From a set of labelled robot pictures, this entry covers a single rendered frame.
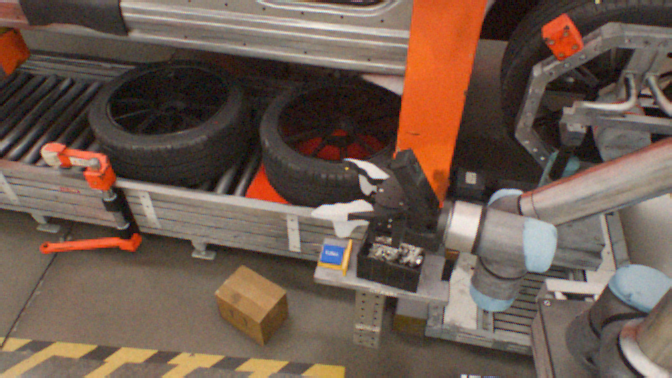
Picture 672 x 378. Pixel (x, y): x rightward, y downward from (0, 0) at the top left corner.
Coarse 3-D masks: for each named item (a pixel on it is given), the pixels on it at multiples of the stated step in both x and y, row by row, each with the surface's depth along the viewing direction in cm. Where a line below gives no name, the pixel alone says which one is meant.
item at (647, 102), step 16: (608, 64) 158; (592, 80) 161; (608, 80) 160; (576, 96) 166; (592, 96) 169; (640, 96) 162; (544, 112) 191; (656, 112) 178; (544, 128) 183; (560, 144) 182; (592, 144) 184; (592, 160) 180
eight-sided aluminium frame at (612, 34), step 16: (608, 32) 141; (624, 32) 139; (640, 32) 140; (656, 32) 141; (592, 48) 143; (608, 48) 142; (656, 48) 140; (544, 64) 154; (560, 64) 148; (576, 64) 147; (544, 80) 153; (528, 96) 158; (528, 112) 162; (528, 128) 166; (528, 144) 170; (544, 144) 174; (544, 160) 173
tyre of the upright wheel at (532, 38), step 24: (552, 0) 161; (576, 0) 153; (600, 0) 146; (624, 0) 142; (648, 0) 140; (528, 24) 165; (576, 24) 148; (600, 24) 146; (648, 24) 144; (528, 48) 157; (504, 72) 172; (528, 72) 161; (504, 96) 169; (504, 120) 176
